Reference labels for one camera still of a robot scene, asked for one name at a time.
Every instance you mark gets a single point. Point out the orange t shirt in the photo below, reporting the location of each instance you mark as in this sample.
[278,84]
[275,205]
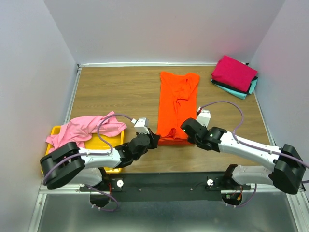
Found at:
[177,103]

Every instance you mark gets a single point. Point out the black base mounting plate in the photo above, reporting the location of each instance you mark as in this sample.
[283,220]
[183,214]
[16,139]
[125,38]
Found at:
[163,187]

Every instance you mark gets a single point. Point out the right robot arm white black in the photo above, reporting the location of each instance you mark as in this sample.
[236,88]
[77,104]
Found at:
[281,167]

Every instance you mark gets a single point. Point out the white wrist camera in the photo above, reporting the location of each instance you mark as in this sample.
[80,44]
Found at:
[141,125]
[203,116]

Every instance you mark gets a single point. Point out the folded magenta t shirt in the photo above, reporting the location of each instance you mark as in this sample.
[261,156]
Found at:
[232,73]

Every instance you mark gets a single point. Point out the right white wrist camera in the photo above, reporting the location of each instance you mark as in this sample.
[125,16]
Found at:
[203,116]

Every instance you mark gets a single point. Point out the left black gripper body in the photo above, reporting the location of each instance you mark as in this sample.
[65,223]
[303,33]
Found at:
[151,145]

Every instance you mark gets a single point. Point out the aluminium frame rail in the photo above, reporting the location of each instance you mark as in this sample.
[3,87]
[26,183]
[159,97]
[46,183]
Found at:
[268,211]

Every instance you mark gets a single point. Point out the yellow plastic tray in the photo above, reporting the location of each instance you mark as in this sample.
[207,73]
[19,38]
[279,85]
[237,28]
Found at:
[96,143]

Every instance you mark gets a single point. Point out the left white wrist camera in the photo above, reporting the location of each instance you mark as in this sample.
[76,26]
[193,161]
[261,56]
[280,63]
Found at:
[141,125]

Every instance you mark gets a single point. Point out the folded teal t shirt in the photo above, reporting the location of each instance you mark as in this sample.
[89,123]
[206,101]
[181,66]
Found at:
[238,93]

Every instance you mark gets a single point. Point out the pink t shirt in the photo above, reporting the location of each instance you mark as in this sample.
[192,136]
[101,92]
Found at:
[80,130]

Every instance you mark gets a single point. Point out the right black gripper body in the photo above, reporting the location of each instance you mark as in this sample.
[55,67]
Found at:
[191,139]

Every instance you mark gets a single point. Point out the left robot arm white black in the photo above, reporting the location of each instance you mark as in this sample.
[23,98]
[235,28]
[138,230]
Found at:
[63,164]

